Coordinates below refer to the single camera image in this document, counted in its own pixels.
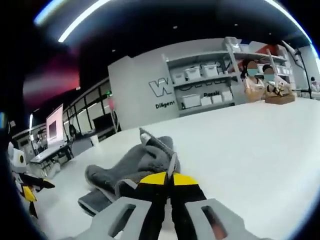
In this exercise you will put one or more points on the dark grey fluffy towel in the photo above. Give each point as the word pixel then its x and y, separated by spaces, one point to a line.
pixel 130 165

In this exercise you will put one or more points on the white lamp bar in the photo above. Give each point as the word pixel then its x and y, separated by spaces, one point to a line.
pixel 31 125

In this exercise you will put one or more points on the large display screen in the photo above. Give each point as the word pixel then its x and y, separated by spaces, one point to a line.
pixel 54 127

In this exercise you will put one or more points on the black monitor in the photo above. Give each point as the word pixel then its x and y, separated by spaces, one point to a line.
pixel 103 122

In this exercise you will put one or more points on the pink hanging cloth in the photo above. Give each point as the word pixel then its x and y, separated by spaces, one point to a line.
pixel 111 104

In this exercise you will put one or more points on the group of white storage boxes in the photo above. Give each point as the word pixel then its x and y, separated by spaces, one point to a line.
pixel 197 72

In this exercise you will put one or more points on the wooden tray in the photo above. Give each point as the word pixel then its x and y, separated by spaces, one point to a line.
pixel 280 99

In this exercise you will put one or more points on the grey metal shelf rack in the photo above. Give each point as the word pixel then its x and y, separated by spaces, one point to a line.
pixel 232 60

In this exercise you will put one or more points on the ceiling light strip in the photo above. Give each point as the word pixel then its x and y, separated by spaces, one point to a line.
pixel 80 21

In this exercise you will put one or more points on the black tripod stand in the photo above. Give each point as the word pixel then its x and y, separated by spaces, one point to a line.
pixel 306 72

